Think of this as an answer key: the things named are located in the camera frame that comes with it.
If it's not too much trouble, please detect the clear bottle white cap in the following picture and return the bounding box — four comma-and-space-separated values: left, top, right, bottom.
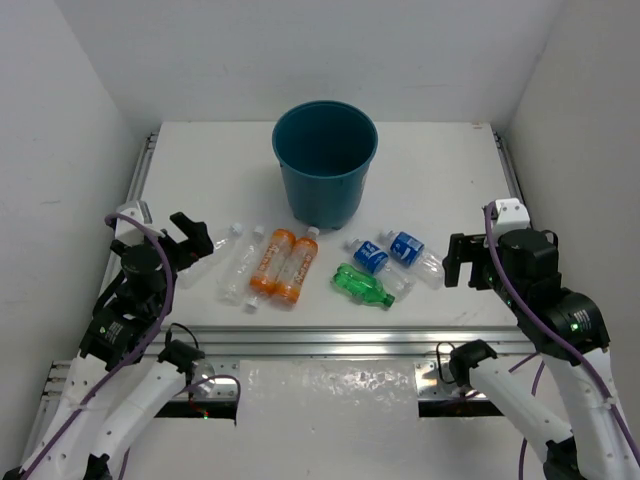
216, 225, 265, 306

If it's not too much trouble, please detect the aluminium front rail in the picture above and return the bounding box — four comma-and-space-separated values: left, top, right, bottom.
171, 326, 534, 404

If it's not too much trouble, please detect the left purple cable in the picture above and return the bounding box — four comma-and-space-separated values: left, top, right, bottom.
19, 212, 176, 479

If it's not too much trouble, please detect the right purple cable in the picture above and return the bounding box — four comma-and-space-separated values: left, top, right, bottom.
482, 202, 640, 466

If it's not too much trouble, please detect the blue label bottle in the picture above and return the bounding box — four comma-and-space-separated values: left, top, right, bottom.
344, 238, 415, 301
378, 230, 445, 290

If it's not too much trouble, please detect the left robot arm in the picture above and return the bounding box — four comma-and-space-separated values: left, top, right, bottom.
5, 212, 214, 479

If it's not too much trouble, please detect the green plastic bottle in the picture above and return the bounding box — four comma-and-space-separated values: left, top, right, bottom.
331, 263, 395, 309

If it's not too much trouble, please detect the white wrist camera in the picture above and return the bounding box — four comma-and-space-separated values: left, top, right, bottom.
115, 200, 153, 240
490, 198, 530, 237

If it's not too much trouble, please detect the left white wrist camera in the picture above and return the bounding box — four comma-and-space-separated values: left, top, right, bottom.
115, 200, 153, 240

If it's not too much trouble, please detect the purple cable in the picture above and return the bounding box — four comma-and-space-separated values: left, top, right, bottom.
482, 202, 640, 466
19, 212, 176, 479

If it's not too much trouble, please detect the orange drink bottle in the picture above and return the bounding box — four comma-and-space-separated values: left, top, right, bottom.
272, 226, 320, 307
245, 228, 296, 312

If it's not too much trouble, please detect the teal plastic bin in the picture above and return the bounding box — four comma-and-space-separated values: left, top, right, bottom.
272, 100, 378, 230

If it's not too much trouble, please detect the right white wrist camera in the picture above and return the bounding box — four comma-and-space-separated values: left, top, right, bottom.
490, 198, 530, 237

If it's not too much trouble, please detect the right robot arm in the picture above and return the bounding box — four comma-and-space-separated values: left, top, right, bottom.
444, 229, 639, 479

